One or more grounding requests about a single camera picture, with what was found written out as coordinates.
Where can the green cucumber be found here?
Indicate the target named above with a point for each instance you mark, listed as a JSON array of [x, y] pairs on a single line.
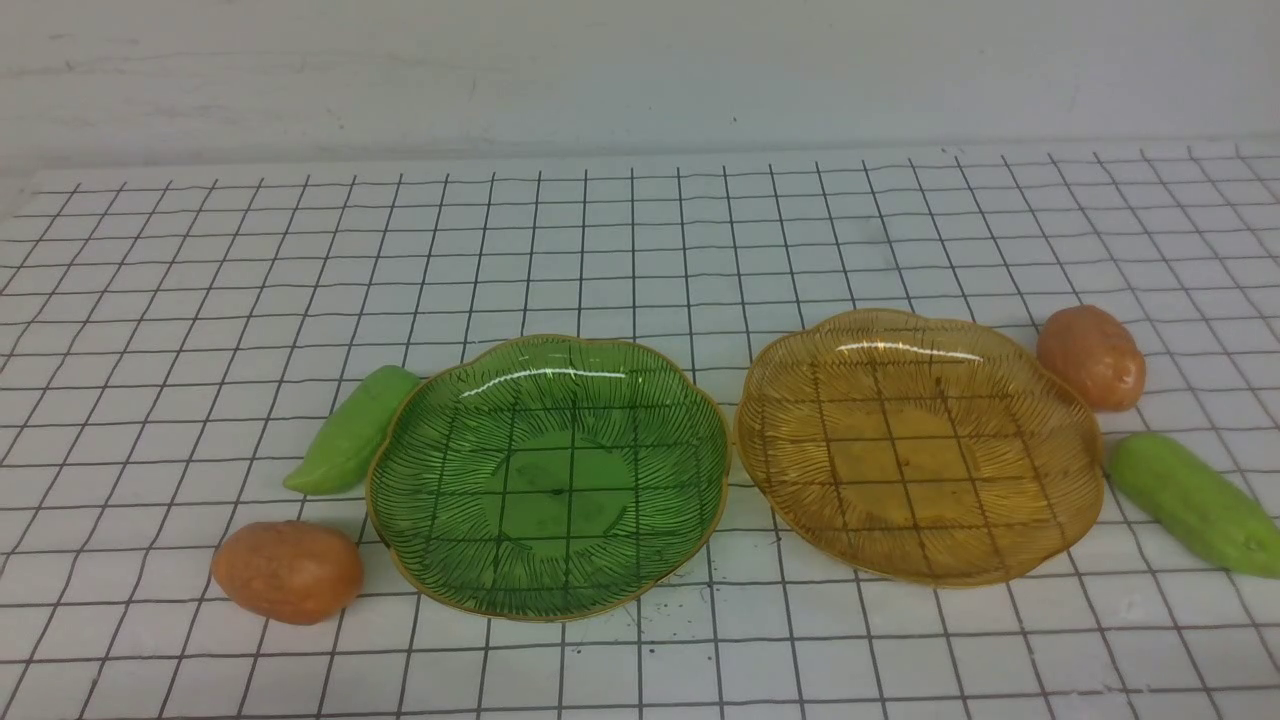
[[1214, 519], [342, 451]]

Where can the brown potato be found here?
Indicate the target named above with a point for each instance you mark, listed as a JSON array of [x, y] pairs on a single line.
[[1095, 356], [293, 572]]

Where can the green glass plate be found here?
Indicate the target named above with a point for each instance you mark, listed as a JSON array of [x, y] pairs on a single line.
[[550, 478]]

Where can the amber glass plate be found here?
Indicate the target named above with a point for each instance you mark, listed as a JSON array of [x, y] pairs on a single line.
[[929, 450]]

